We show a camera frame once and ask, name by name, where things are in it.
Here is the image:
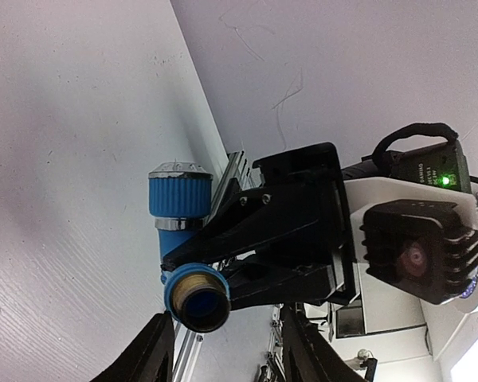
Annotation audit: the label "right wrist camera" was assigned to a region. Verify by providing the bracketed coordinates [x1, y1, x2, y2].
[359, 200, 478, 305]

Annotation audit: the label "blue water faucet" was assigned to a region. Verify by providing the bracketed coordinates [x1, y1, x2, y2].
[148, 161, 230, 333]

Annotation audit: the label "right black camera cable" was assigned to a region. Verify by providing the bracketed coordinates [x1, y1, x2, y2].
[370, 123, 459, 172]

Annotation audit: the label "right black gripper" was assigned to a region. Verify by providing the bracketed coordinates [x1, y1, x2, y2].
[162, 142, 357, 310]

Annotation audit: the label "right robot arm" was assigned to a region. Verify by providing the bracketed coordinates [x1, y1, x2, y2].
[162, 123, 478, 333]

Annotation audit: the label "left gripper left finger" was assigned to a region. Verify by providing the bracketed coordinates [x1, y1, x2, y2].
[92, 312, 174, 382]

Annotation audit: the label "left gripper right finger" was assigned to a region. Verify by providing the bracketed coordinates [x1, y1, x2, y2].
[280, 306, 365, 382]

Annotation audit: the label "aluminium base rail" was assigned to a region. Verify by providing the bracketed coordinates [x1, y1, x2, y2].
[170, 149, 264, 382]

